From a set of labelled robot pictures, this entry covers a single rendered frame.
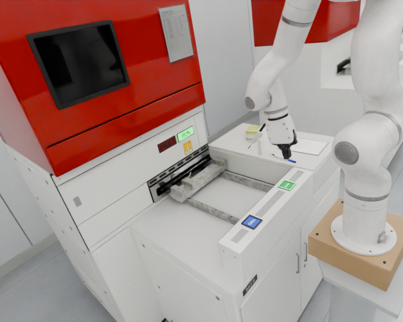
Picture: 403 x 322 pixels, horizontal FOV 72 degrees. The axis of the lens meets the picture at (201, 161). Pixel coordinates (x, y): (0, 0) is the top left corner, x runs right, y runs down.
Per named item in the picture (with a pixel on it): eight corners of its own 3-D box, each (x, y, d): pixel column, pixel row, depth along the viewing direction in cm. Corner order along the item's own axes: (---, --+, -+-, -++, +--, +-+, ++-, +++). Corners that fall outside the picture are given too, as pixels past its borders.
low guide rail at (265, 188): (206, 172, 163) (206, 168, 161) (208, 171, 164) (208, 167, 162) (285, 199, 130) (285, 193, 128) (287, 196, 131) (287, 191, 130)
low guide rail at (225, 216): (173, 197, 147) (172, 192, 145) (176, 195, 148) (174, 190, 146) (253, 234, 114) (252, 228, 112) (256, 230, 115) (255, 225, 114)
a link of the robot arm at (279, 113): (258, 113, 102) (261, 121, 103) (280, 110, 96) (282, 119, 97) (270, 105, 107) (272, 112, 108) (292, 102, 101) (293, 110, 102)
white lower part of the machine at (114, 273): (86, 291, 205) (36, 203, 167) (168, 225, 254) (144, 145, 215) (142, 354, 159) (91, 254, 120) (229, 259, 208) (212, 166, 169)
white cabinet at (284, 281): (167, 326, 171) (128, 227, 133) (254, 231, 228) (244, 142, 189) (256, 409, 129) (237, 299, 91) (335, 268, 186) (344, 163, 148)
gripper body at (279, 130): (260, 118, 104) (267, 145, 107) (284, 115, 96) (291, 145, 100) (270, 111, 108) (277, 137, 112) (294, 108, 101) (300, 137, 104)
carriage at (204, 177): (171, 198, 141) (169, 193, 140) (217, 165, 163) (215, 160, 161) (181, 202, 136) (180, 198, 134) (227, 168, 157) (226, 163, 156)
